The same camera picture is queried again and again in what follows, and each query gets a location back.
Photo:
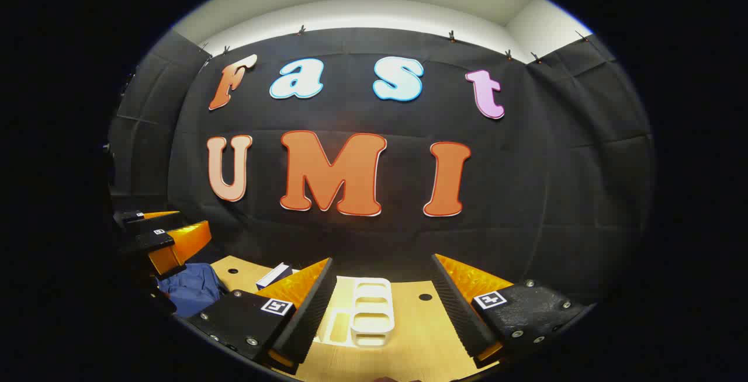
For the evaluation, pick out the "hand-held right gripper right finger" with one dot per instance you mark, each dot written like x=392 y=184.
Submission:
x=459 y=312

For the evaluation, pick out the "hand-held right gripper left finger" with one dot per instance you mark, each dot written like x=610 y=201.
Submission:
x=310 y=312

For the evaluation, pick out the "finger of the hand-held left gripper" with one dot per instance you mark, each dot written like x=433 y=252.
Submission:
x=146 y=221
x=187 y=242

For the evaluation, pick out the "blue schoolbag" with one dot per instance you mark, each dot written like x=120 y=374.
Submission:
x=193 y=291

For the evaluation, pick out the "blue cover book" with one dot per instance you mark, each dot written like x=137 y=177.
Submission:
x=274 y=275

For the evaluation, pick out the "white bookshelf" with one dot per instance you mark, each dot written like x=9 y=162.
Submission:
x=372 y=312

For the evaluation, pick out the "black backdrop cloth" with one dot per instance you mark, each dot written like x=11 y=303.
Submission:
x=555 y=195

